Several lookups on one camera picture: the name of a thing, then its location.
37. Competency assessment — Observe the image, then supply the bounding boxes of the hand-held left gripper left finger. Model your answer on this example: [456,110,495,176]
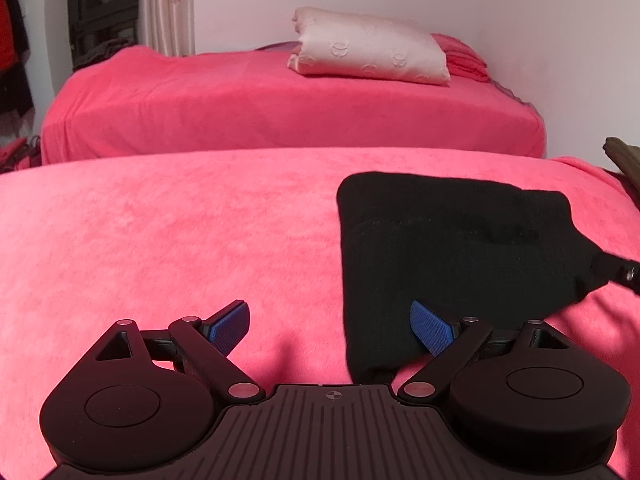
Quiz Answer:
[95,301,266,403]

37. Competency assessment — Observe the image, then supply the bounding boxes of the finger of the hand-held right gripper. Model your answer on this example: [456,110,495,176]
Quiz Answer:
[592,252,640,297]

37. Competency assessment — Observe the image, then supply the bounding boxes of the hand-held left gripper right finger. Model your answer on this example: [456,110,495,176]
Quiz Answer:
[397,300,573,403]

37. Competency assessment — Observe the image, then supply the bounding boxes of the black knitted pants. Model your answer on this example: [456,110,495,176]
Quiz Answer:
[336,171,608,387]

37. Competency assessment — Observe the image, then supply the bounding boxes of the pink fleece blanket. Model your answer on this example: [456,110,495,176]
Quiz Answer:
[0,147,640,480]

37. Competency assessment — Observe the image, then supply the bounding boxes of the brown cloth object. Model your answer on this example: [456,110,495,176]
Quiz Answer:
[602,136,640,187]

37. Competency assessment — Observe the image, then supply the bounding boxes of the bed with pink cover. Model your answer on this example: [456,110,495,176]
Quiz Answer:
[40,42,547,165]

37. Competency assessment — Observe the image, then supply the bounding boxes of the folded pink blanket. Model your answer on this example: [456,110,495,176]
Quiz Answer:
[430,33,489,82]

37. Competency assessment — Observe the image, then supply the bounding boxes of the pale pink embossed pillow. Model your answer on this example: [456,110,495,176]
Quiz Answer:
[287,6,451,86]

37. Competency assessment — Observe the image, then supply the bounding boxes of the pale patterned curtain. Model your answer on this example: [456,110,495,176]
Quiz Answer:
[140,0,196,58]

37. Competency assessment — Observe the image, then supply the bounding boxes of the hanging red and dark clothes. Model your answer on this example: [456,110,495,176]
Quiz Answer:
[0,0,36,136]

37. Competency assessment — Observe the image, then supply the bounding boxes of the dark window frame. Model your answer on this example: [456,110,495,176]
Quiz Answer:
[67,0,143,72]

